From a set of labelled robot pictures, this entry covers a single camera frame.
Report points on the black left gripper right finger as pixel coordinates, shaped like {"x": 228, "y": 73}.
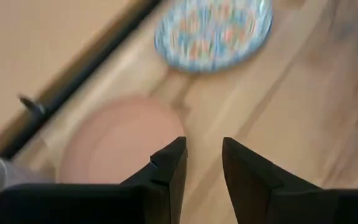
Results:
{"x": 259, "y": 193}

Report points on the black aluminium frame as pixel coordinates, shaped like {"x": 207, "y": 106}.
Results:
{"x": 82, "y": 74}

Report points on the blue patterned plate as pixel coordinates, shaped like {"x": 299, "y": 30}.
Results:
{"x": 213, "y": 34}

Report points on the peach pink plate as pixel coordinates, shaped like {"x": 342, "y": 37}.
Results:
{"x": 117, "y": 140}

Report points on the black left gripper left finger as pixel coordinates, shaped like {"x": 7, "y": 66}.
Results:
{"x": 154, "y": 193}

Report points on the beige wooden desk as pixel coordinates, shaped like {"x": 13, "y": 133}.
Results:
{"x": 26, "y": 46}

